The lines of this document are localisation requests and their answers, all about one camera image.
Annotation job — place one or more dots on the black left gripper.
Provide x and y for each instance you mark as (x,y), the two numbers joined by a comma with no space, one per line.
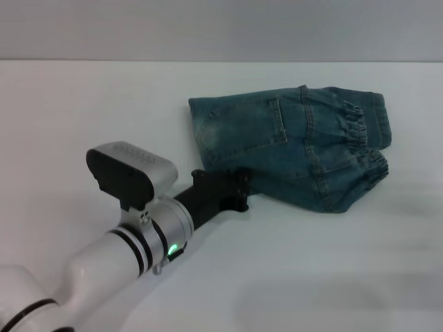
(207,193)

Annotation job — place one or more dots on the blue denim shorts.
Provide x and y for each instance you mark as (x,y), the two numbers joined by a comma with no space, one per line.
(294,138)

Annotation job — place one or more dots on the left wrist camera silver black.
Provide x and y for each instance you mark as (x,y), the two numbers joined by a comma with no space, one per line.
(138,162)

